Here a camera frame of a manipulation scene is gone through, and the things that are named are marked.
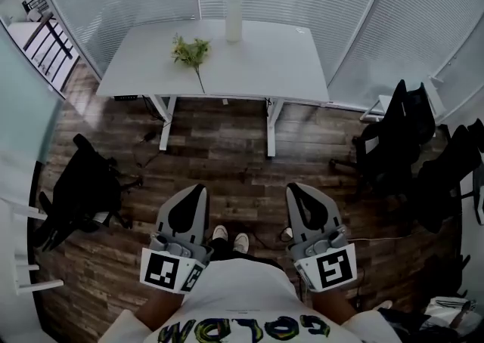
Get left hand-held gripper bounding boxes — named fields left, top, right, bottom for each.
left=139, top=184, right=214, bottom=293

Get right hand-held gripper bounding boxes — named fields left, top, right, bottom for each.
left=286, top=183, right=358, bottom=292

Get yellow flowers bouquet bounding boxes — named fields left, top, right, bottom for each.
left=170, top=32, right=212, bottom=94

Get white vase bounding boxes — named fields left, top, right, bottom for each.
left=225, top=0, right=243, bottom=44

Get person's right forearm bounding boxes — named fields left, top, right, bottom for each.
left=309, top=286, right=358, bottom=326

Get person's left forearm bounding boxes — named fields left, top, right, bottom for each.
left=134, top=284, right=186, bottom=335

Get person's left white shoe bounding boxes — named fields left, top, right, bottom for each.
left=212, top=224, right=229, bottom=244

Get person's white shoe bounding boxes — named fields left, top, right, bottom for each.
left=232, top=232, right=250, bottom=254
left=212, top=224, right=229, bottom=244

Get person's black trousers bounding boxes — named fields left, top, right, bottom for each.
left=207, top=237, right=284, bottom=270

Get person's right white shoe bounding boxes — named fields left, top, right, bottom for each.
left=232, top=232, right=250, bottom=254

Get person's white printed t-shirt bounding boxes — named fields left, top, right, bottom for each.
left=98, top=256, right=402, bottom=343

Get black office chair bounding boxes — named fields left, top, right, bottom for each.
left=415, top=118, right=484, bottom=233
left=37, top=133, right=144, bottom=252
left=328, top=79, right=436, bottom=199

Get white side table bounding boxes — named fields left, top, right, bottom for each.
left=358, top=76, right=449, bottom=123

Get white slatted rack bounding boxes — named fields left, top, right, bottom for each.
left=0, top=197, right=65, bottom=296

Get white striped bag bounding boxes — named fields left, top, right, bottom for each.
left=421, top=295, right=477, bottom=331

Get black metal railing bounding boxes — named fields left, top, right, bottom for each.
left=21, top=0, right=75, bottom=78

